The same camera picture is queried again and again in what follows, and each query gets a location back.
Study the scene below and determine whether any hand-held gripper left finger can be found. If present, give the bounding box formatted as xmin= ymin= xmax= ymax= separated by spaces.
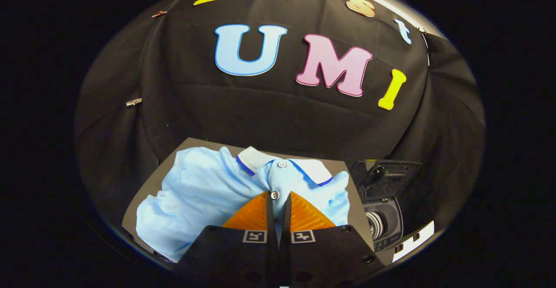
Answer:
xmin=174 ymin=191 xmax=279 ymax=288

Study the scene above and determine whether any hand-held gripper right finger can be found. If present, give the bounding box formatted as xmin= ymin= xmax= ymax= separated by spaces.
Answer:
xmin=280 ymin=191 xmax=385 ymax=288

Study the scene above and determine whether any light blue polo shirt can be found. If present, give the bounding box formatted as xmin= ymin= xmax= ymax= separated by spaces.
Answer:
xmin=136 ymin=146 xmax=350 ymax=262

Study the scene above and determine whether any dark glass washing machine lid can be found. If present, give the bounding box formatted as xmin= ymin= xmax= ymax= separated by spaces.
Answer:
xmin=349 ymin=159 xmax=423 ymax=200

